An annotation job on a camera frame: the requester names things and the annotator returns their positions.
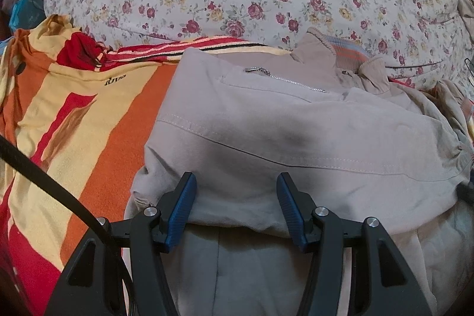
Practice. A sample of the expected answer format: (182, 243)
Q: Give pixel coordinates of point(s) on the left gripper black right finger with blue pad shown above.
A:
(381, 282)

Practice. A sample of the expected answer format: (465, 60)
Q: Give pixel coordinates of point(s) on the beige zip jacket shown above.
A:
(354, 141)

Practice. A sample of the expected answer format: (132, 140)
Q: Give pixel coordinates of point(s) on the orange red patterned blanket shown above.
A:
(82, 112)

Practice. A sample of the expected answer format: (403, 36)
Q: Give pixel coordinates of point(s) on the blue plastic bag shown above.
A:
(26, 14)

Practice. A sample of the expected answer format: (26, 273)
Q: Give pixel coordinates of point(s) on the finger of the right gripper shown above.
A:
(465, 193)

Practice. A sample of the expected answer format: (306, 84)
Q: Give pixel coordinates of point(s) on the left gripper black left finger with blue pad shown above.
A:
(124, 274)

